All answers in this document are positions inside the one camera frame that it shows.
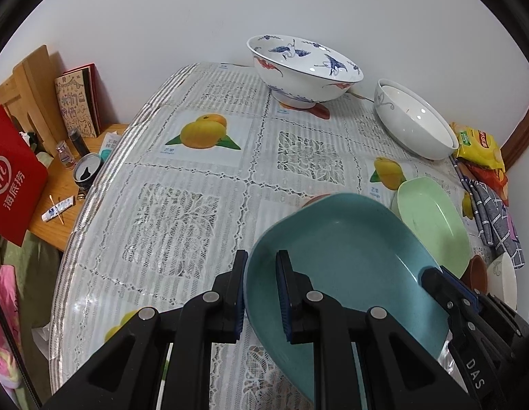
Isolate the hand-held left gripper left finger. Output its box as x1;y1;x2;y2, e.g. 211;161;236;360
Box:
46;249;249;410

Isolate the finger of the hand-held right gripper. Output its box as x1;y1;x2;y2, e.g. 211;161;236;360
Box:
439;265;518;347
420;267;516;365

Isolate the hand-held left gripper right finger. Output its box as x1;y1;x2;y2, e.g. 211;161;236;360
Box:
276;249;483;410

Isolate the small brown bowl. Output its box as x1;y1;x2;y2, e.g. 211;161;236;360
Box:
461;255;488;293

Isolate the small white bowl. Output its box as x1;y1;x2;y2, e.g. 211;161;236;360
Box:
486;253;518;312

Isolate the light green plate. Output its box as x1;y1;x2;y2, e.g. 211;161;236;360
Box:
390;178;472;280

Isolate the teal plate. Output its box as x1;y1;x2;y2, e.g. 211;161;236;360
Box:
244;192;455;404

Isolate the pink plate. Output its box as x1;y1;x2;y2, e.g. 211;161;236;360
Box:
301;193;334;210

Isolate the grey checked cloth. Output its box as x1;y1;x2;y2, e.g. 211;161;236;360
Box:
455;158;526;270

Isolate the fruit print lace tablecloth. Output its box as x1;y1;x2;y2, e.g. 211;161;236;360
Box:
49;62;526;410

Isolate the red chips bag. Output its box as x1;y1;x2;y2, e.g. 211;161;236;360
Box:
457;160;510;208

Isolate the yellow chips bag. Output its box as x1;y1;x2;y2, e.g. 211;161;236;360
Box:
450;122;505;172

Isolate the white bowl with grey swirl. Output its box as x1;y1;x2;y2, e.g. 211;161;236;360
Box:
372;78;459;161

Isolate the wooden side table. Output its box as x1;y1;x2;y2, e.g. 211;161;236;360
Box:
27;124;131;252

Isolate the black drink can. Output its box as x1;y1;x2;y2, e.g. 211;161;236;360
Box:
73;153;104;193

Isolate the white ointment tube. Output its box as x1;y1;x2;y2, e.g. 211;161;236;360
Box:
42;195;76;222

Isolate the white paper packet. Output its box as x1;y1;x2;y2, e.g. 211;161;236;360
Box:
96;132;121;163

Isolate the cotton swab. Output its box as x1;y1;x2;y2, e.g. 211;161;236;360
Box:
49;195;65;225

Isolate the large crane pattern bowl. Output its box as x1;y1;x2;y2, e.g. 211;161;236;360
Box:
246;34;364;111

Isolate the dark small bottle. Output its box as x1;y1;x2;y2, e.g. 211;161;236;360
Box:
68;129;91;159

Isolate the small glass bottle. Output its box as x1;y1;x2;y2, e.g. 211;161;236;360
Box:
56;141;76;170

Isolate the pink floral fabric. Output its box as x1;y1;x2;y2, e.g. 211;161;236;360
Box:
0;265;23;394

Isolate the doodle cover book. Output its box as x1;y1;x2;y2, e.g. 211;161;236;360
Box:
54;72;99;138

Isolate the red book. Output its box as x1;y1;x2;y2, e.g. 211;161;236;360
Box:
63;63;103;134

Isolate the red paper bag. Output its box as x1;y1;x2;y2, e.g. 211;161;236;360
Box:
0;105;49;247

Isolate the wooden chair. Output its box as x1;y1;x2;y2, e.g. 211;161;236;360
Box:
0;45;68;154

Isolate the wooden door frame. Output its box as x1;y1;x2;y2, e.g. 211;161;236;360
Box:
501;94;529;172

